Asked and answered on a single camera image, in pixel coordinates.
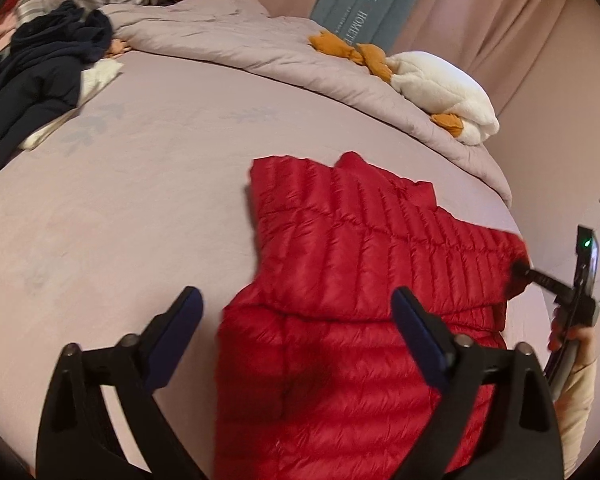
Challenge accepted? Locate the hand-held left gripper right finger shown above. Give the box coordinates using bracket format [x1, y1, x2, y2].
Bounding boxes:
[391, 286, 565, 480]

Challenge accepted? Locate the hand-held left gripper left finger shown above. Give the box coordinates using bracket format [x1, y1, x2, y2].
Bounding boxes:
[35, 286, 204, 480]

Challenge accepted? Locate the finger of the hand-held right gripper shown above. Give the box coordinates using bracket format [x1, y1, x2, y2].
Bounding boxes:
[511, 257, 577, 302]

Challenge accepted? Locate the person's right forearm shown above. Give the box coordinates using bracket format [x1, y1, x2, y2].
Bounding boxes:
[554, 360, 599, 478]

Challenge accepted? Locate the person's right hand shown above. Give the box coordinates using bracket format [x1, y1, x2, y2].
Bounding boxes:
[547, 305, 596, 367]

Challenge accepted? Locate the bed with pink sheet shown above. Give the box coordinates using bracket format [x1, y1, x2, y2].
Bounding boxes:
[0, 0, 556, 480]

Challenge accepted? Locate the white goose plush toy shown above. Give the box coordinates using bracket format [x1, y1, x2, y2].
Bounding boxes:
[308, 31, 500, 146]

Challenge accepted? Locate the white cloth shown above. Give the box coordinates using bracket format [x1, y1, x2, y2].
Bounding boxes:
[20, 59, 124, 151]

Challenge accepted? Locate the navy blue hooded jacket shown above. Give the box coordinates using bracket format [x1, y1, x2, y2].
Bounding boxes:
[0, 0, 113, 171]

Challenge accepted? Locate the small orange plush toy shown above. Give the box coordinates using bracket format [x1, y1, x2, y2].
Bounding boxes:
[105, 36, 132, 59]

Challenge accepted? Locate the grey duvet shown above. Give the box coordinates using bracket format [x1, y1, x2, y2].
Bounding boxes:
[102, 0, 512, 206]

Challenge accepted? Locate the plaid cloth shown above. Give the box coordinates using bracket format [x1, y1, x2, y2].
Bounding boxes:
[15, 0, 57, 25]

